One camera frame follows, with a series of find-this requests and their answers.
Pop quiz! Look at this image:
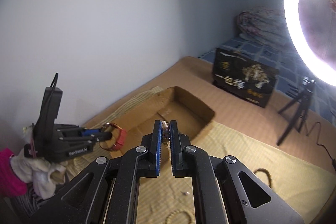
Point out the white pearl bead bracelet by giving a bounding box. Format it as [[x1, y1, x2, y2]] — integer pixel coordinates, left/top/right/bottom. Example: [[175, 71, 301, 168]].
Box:
[[160, 120, 172, 159]]

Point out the red strap wristwatch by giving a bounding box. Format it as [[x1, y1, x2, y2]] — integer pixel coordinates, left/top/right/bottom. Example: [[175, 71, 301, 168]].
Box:
[[100, 123, 127, 152]]

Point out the cream wooden bead bracelet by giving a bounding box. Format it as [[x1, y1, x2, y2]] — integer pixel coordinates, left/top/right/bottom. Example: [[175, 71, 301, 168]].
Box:
[[164, 208, 196, 224]]

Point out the pink sleeve forearm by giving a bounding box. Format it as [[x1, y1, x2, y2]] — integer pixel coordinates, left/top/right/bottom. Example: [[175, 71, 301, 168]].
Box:
[[0, 148, 27, 198]]

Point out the left hand white glove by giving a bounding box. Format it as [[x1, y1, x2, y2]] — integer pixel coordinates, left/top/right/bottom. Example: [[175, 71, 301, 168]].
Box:
[[10, 123, 66, 200]]

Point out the open cardboard box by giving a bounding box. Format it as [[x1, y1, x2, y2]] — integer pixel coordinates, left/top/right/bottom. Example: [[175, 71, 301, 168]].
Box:
[[83, 86, 217, 170]]

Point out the striped trousers leg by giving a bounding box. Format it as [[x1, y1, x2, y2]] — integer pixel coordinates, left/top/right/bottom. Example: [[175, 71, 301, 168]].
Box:
[[10, 183, 49, 223]]

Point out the black printed gift box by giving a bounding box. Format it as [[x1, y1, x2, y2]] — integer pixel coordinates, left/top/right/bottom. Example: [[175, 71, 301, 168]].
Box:
[[212, 48, 279, 108]]

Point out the brown bed mat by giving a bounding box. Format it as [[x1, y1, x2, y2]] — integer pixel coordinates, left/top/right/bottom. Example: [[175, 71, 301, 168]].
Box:
[[85, 57, 335, 173]]

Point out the black mini tripod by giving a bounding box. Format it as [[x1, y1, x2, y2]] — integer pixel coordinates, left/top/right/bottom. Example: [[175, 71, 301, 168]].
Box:
[[276, 77, 316, 146]]

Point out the yellow striped cloth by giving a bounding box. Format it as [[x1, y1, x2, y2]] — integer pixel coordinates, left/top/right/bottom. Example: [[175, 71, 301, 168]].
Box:
[[65, 86, 328, 224]]

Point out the folded floral quilt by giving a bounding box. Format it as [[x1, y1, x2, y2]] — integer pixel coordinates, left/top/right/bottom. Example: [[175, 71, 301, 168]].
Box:
[[236, 7, 291, 48]]

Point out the long brown bead necklace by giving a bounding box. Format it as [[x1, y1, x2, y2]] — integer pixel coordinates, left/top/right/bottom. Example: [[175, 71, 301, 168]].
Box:
[[253, 167, 274, 189]]

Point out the black power cable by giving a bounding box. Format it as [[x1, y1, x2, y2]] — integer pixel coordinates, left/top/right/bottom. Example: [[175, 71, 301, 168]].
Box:
[[304, 121, 336, 172]]

